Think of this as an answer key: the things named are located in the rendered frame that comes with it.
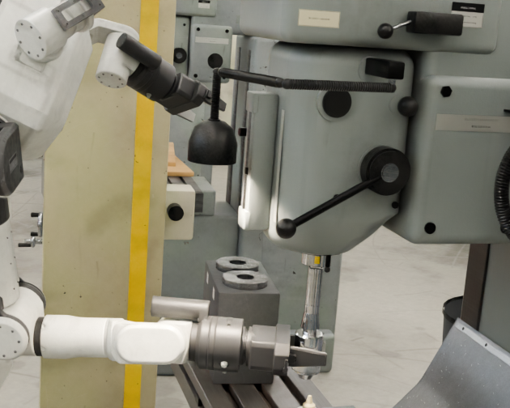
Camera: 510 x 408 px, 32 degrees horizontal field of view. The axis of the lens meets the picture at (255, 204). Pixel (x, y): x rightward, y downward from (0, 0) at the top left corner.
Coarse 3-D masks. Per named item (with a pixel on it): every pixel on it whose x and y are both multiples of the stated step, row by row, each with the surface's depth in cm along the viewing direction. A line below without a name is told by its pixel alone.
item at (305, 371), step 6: (294, 342) 145; (300, 342) 143; (306, 348) 143; (312, 348) 143; (318, 348) 143; (318, 366) 144; (300, 372) 144; (306, 372) 143; (312, 372) 144; (318, 372) 145
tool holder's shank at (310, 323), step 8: (312, 272) 141; (320, 272) 141; (312, 280) 141; (320, 280) 142; (312, 288) 142; (320, 288) 142; (312, 296) 142; (320, 296) 143; (304, 304) 143; (312, 304) 142; (304, 312) 143; (312, 312) 142; (304, 320) 143; (312, 320) 143; (304, 328) 143; (312, 328) 143
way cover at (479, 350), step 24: (456, 336) 168; (480, 336) 162; (432, 360) 171; (456, 360) 165; (480, 360) 159; (504, 360) 154; (432, 384) 168; (456, 384) 162; (480, 384) 156; (504, 384) 151
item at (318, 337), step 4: (296, 332) 144; (300, 332) 144; (320, 332) 145; (296, 336) 143; (300, 336) 143; (304, 336) 143; (308, 336) 143; (312, 336) 143; (316, 336) 143; (320, 336) 143; (300, 340) 143; (304, 340) 142; (308, 340) 142; (312, 340) 142; (316, 340) 142; (320, 340) 143
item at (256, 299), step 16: (208, 272) 182; (224, 272) 179; (240, 272) 176; (256, 272) 176; (208, 288) 181; (224, 288) 169; (240, 288) 169; (256, 288) 169; (272, 288) 171; (224, 304) 167; (240, 304) 168; (256, 304) 168; (272, 304) 169; (256, 320) 169; (272, 320) 169; (240, 368) 171
